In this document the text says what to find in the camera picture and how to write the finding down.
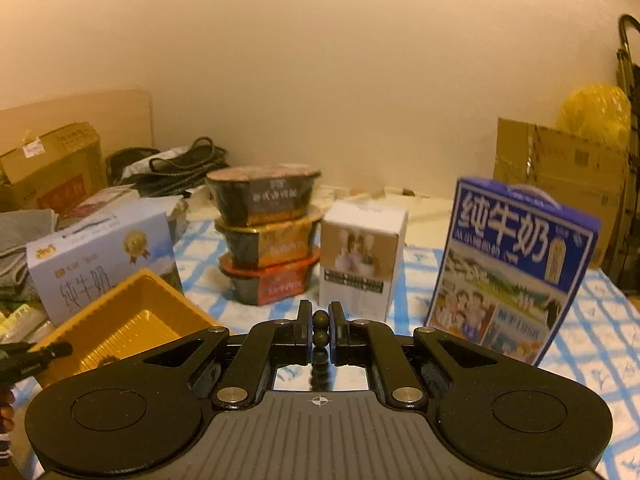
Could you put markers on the brown cardboard box right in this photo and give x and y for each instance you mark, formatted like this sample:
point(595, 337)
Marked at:
point(587, 176)

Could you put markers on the brown cardboard box left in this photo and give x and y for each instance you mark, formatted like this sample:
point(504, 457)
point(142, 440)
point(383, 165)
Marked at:
point(56, 171)

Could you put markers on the blue milk carton box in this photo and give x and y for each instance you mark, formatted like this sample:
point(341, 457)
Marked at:
point(512, 263)

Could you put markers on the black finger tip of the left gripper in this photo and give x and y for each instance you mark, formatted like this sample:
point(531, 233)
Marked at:
point(20, 361)

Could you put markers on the middle yellow food bowl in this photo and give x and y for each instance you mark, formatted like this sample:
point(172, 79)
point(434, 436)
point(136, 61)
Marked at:
point(257, 247)

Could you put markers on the light blue milk box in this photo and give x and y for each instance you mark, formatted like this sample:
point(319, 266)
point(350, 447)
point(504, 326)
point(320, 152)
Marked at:
point(76, 266)

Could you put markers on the white humidifier product box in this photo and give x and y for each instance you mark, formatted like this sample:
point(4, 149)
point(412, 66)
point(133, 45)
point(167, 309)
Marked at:
point(361, 247)

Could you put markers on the brown cardboard box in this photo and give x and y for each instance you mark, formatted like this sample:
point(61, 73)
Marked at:
point(56, 171)
point(587, 176)

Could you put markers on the grey folded cloth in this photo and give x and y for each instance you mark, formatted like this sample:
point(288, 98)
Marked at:
point(18, 228)

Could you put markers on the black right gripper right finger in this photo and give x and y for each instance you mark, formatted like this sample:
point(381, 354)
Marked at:
point(374, 346)

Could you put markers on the top black food bowl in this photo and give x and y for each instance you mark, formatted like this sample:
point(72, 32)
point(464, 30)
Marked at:
point(256, 195)

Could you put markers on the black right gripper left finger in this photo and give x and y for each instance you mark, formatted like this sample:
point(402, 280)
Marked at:
point(250, 362)

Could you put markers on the yellow plastic tray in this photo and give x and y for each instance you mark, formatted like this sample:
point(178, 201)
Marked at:
point(140, 313)

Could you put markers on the dark folding trolley frame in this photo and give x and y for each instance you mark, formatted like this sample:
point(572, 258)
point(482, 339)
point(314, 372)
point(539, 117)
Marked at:
point(622, 259)

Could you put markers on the yellow plastic bag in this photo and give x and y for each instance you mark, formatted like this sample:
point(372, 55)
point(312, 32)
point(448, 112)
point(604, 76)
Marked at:
point(600, 113)

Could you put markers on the bottom red food bowl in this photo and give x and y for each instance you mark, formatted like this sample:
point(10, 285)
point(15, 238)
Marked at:
point(270, 284)

